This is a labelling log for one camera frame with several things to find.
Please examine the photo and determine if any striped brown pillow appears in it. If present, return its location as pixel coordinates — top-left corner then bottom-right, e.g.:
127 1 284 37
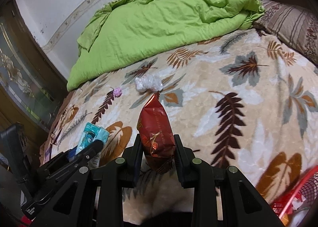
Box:
253 0 318 64

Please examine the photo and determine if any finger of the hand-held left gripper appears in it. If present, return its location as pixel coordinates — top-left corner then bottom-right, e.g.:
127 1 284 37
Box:
74 140 103 168
37 149 75 176

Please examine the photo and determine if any shiny red snack bag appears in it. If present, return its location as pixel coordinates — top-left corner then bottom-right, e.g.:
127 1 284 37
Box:
137 92 174 174

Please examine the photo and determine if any wooden cabinet with glass door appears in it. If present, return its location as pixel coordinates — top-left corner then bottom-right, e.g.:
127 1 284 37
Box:
0 0 70 160

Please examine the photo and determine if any leaf print blanket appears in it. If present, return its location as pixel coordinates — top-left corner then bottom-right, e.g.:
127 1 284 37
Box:
40 28 318 222

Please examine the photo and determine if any red mesh basket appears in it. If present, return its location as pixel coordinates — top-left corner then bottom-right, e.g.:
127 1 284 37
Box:
271 167 318 227

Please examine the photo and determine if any green quilt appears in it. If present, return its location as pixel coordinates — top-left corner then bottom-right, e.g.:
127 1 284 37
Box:
67 0 266 91

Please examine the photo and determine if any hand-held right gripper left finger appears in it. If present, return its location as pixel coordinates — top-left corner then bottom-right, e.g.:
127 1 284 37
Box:
32 134 143 227

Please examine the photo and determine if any teal tissue pack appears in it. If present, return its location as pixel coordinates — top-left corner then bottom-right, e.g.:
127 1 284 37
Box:
76 122 110 168

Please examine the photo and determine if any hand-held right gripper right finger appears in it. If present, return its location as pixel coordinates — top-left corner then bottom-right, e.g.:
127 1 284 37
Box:
173 134 284 227

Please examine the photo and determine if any crumpled clear plastic wrap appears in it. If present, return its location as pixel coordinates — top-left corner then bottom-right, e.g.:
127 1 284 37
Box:
135 73 163 92

